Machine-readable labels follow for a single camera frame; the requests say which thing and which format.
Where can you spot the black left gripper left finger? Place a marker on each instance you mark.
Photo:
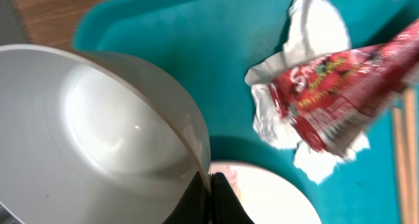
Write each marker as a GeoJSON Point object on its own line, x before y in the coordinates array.
{"type": "Point", "coordinates": [193, 205]}

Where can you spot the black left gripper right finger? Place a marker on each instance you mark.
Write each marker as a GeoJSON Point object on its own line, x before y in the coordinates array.
{"type": "Point", "coordinates": [225, 204]}

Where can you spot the white plate with rice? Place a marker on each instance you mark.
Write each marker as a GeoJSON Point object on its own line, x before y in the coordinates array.
{"type": "Point", "coordinates": [265, 196]}

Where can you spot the grey metal bowl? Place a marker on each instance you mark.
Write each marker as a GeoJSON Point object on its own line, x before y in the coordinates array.
{"type": "Point", "coordinates": [97, 137]}

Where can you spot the red snack wrapper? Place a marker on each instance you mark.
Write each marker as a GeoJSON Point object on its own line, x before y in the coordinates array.
{"type": "Point", "coordinates": [330, 100]}

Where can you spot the white napkin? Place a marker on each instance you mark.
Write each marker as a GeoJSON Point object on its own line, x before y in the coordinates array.
{"type": "Point", "coordinates": [316, 28]}

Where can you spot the grey dishwasher rack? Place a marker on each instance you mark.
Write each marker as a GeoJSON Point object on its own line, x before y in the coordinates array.
{"type": "Point", "coordinates": [12, 30]}

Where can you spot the teal plastic tray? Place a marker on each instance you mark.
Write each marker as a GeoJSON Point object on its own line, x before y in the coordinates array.
{"type": "Point", "coordinates": [208, 45]}

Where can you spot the wooden chopstick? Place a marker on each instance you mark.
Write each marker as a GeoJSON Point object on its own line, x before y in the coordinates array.
{"type": "Point", "coordinates": [409, 119]}
{"type": "Point", "coordinates": [400, 166]}

